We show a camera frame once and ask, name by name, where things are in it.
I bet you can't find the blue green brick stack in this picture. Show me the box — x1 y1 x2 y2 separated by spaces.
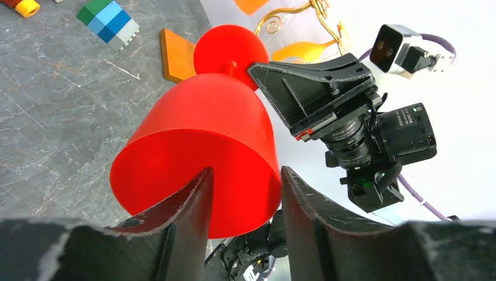
76 0 140 52

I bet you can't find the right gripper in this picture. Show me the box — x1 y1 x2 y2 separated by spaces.
247 53 387 170

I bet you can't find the orange plastic wine glass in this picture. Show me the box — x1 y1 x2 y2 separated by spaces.
234 0 269 16

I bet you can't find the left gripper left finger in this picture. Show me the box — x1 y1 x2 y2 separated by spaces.
1 168 213 280

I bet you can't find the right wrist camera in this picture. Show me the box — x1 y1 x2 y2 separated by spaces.
361 24 457 78

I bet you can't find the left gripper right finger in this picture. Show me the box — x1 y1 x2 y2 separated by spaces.
281 166 495 280

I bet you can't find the gold wine glass rack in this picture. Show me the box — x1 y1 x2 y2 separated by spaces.
159 0 352 84

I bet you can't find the yellow plastic wine glass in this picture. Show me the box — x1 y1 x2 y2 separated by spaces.
271 39 342 64

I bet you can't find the toy brick car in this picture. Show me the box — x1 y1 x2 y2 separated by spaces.
0 0 65 19

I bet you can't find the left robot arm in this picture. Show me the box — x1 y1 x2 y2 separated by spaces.
1 166 495 280

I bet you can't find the red plastic wine glass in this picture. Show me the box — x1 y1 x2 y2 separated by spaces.
109 25 281 239

